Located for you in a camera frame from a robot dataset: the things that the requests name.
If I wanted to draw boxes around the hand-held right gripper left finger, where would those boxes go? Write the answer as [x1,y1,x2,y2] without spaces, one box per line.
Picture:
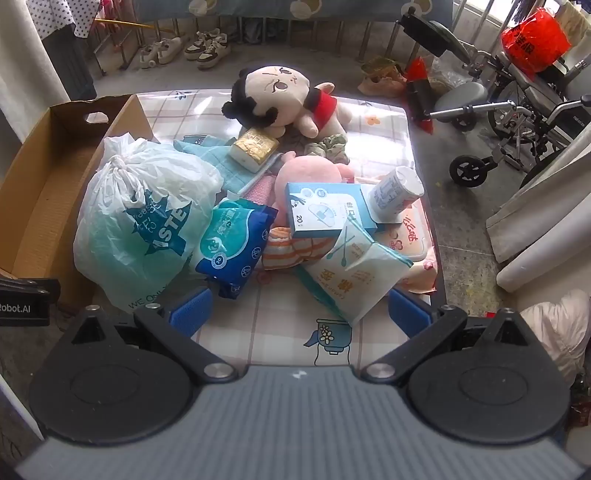
[69,287,238,384]

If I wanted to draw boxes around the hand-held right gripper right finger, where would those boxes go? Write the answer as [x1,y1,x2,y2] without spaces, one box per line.
[360,289,533,384]

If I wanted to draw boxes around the orange striped towel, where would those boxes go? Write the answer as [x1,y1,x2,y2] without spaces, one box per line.
[262,226,320,272]

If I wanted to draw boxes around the brown cardboard box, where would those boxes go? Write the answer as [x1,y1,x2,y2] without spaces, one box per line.
[0,94,160,315]

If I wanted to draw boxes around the light blue bandage box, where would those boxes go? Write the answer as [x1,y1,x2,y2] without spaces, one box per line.
[284,182,391,240]

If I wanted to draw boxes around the teal checked towel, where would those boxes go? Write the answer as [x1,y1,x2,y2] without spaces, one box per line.
[173,135,283,195]

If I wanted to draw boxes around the gold tissue pack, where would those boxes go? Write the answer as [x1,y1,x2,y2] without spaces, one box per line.
[229,128,280,173]

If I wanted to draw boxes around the cotton swab pack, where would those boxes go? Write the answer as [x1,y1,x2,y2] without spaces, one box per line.
[294,216,414,328]

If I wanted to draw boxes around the pink wipes pack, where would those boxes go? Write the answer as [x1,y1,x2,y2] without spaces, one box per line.
[373,198,438,295]

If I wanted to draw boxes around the blue wet wipes pack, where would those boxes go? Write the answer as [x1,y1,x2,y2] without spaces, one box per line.
[194,198,280,301]

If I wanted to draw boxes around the white and teal plastic bag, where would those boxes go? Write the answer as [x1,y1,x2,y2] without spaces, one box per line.
[73,133,225,315]

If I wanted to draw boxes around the white cylindrical can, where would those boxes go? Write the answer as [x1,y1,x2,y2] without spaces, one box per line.
[366,165,426,223]

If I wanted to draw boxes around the pink checked cloth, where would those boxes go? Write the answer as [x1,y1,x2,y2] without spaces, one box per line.
[240,175,279,207]

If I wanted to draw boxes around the rolled white mat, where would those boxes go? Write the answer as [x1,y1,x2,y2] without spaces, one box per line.
[485,133,591,293]

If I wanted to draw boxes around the pink plush toy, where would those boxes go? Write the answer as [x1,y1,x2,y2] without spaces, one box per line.
[271,151,357,219]

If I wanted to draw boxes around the green scrunchie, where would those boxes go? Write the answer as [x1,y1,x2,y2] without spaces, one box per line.
[304,133,351,165]

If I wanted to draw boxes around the white felt cloth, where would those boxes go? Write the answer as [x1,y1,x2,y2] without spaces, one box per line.
[0,0,71,145]

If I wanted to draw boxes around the beige shoe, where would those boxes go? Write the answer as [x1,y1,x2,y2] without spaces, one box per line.
[359,56,408,98]

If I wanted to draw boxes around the black-haired plush doll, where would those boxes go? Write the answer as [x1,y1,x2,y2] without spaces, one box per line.
[221,65,354,140]

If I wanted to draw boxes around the dark ribbed cloth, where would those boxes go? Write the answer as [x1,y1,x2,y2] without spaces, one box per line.
[41,22,98,103]

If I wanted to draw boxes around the grey wheelchair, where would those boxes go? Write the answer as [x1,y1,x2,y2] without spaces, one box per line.
[398,8,591,191]

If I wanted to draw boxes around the brown and white sneaker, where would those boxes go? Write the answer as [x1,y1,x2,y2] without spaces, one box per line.
[184,28,222,61]
[197,39,232,70]

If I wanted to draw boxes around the polka dot cloth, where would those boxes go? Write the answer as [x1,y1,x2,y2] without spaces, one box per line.
[25,0,101,41]

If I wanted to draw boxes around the yellow stick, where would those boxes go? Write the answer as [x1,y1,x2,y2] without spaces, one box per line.
[94,17,163,32]

